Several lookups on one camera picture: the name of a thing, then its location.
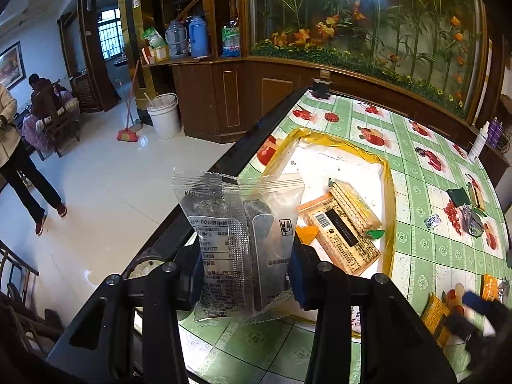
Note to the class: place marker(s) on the wooden armchair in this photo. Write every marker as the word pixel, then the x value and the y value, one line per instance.
pixel 64 126

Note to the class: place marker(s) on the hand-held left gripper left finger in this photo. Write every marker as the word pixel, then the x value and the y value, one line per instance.
pixel 186 284

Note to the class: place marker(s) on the small white wrapped candy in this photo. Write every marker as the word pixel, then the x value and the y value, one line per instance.
pixel 432 221

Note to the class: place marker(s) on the framed wall picture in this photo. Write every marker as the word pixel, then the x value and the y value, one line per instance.
pixel 10 64

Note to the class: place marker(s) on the dark glass jar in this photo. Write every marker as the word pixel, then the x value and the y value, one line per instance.
pixel 320 86

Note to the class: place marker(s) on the orange snack packet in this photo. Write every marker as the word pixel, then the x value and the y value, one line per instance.
pixel 490 288

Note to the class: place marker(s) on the dark wooden chair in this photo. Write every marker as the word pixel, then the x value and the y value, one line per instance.
pixel 20 272

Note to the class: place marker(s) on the orange cardboard box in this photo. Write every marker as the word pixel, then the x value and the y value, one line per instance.
pixel 158 54

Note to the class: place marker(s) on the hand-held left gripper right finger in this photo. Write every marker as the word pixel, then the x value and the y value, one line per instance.
pixel 300 276

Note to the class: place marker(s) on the broom with red head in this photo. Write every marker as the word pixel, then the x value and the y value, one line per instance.
pixel 128 128

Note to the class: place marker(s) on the brown wooden cabinet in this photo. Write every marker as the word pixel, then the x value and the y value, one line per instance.
pixel 208 100

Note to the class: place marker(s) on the green and white bag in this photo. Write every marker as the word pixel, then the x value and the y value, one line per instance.
pixel 154 38

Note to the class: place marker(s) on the small orange packet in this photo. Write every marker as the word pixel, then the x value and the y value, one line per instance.
pixel 306 235

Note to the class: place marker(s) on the white spray bottle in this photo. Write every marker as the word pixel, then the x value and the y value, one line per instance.
pixel 478 144

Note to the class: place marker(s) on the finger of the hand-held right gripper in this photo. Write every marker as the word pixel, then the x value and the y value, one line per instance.
pixel 476 302
pixel 460 326

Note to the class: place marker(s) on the fruit print tablecloth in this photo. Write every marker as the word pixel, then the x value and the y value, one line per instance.
pixel 420 168

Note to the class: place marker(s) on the yellow snack packet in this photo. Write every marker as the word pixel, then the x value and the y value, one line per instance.
pixel 436 320

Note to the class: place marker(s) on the grey thermos flask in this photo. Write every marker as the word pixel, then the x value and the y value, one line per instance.
pixel 176 38

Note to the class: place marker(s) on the white plastic bucket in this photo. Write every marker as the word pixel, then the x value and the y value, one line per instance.
pixel 163 116

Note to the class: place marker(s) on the dark green snack packet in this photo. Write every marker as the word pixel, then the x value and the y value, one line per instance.
pixel 458 196

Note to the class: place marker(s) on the orange cracker packet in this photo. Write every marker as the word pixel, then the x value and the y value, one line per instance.
pixel 344 236

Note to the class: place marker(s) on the silver snack packet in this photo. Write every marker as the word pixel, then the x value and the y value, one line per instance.
pixel 472 222

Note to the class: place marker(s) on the green ended cracker packet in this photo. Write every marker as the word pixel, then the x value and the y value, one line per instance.
pixel 354 208
pixel 476 192

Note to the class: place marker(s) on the blue thermos flask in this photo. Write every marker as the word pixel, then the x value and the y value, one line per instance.
pixel 198 36

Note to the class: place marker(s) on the clear plastic snack packet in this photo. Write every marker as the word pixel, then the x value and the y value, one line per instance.
pixel 240 228

